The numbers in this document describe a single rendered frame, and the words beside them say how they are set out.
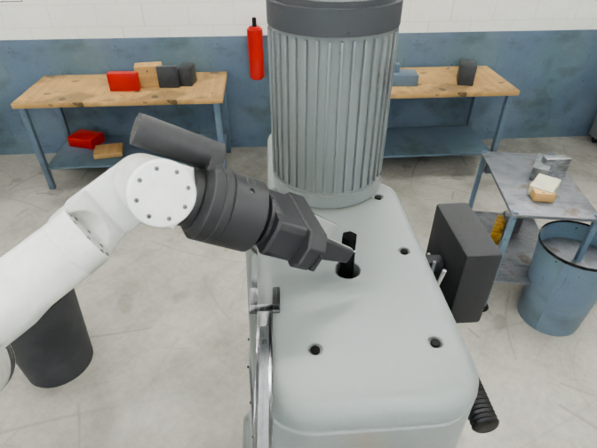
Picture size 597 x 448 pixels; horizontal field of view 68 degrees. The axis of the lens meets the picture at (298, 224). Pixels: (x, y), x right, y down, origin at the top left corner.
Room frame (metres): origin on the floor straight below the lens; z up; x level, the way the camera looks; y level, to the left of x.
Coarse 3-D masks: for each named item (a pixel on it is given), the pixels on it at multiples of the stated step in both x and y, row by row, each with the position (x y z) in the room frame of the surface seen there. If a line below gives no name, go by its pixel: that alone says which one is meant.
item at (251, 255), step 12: (252, 252) 0.95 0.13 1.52; (252, 264) 0.90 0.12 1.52; (252, 276) 0.85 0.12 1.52; (252, 324) 0.87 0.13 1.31; (252, 336) 0.86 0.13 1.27; (252, 348) 0.86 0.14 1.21; (252, 360) 0.87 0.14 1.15; (252, 372) 0.87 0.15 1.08; (252, 384) 0.88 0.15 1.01; (252, 396) 0.89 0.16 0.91; (252, 408) 0.89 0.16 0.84; (252, 420) 0.91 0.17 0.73
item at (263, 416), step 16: (256, 288) 0.43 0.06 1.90; (256, 304) 0.40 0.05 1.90; (272, 304) 0.40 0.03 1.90; (272, 320) 0.37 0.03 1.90; (256, 336) 0.35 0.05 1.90; (272, 336) 0.35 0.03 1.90; (256, 352) 0.33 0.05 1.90; (272, 352) 0.33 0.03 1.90; (256, 368) 0.30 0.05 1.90; (272, 368) 0.30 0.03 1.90; (256, 384) 0.28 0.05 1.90; (272, 384) 0.28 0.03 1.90; (256, 400) 0.27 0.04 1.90; (272, 400) 0.27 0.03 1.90; (256, 416) 0.25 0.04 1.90; (272, 416) 0.25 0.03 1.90; (256, 432) 0.23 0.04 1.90; (272, 432) 0.23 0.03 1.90
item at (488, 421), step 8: (480, 384) 0.35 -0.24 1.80; (480, 392) 0.33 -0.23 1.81; (480, 400) 0.32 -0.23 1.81; (488, 400) 0.32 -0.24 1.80; (472, 408) 0.31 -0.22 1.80; (480, 408) 0.31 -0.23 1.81; (488, 408) 0.31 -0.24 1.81; (472, 416) 0.31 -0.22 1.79; (480, 416) 0.30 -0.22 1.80; (488, 416) 0.30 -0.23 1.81; (496, 416) 0.30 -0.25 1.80; (472, 424) 0.30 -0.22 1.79; (480, 424) 0.30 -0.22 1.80; (488, 424) 0.30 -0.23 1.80; (496, 424) 0.30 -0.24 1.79; (480, 432) 0.30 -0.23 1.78; (488, 432) 0.30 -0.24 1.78
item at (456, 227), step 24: (456, 216) 0.84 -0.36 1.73; (432, 240) 0.87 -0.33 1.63; (456, 240) 0.76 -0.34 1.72; (480, 240) 0.75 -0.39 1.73; (456, 264) 0.73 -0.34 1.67; (480, 264) 0.70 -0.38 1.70; (456, 288) 0.70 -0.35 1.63; (480, 288) 0.70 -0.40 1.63; (456, 312) 0.70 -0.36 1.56; (480, 312) 0.70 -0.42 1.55
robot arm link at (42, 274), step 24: (24, 240) 0.33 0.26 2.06; (48, 240) 0.32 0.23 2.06; (0, 264) 0.31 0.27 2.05; (24, 264) 0.30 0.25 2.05; (48, 264) 0.31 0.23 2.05; (72, 264) 0.32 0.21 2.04; (0, 288) 0.29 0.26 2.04; (24, 288) 0.29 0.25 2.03; (48, 288) 0.30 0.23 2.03; (72, 288) 0.32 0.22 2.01; (0, 312) 0.27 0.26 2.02; (24, 312) 0.28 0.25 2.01; (0, 336) 0.26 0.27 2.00; (0, 360) 0.27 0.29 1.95; (0, 384) 0.26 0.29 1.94
